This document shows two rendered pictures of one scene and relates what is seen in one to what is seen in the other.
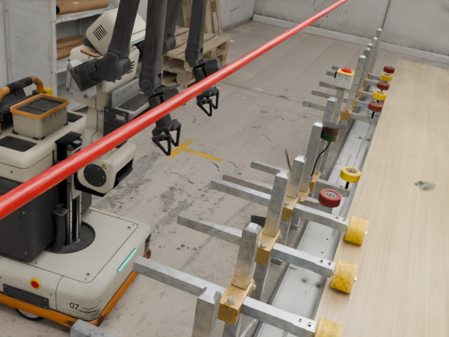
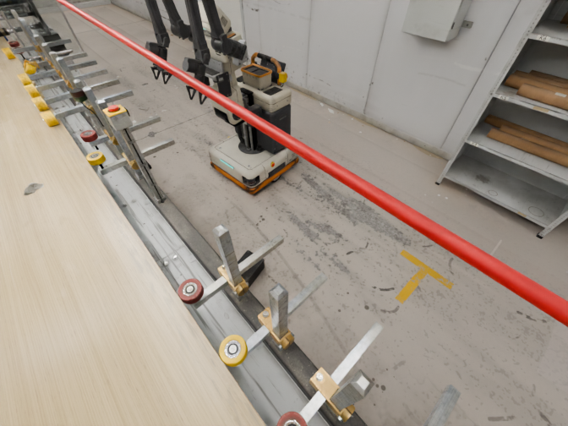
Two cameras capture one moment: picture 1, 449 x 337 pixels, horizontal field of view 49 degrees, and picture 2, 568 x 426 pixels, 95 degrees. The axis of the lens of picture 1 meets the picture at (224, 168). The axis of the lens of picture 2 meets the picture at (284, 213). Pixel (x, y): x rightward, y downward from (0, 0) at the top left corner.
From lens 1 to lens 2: 3.39 m
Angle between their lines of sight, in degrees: 87
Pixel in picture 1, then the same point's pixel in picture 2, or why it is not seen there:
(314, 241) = (121, 178)
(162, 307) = (218, 196)
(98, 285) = (212, 150)
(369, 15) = not seen: outside the picture
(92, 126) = not seen: hidden behind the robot
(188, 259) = (248, 217)
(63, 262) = (232, 142)
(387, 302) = (21, 117)
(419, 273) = (11, 133)
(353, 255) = not seen: hidden behind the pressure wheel
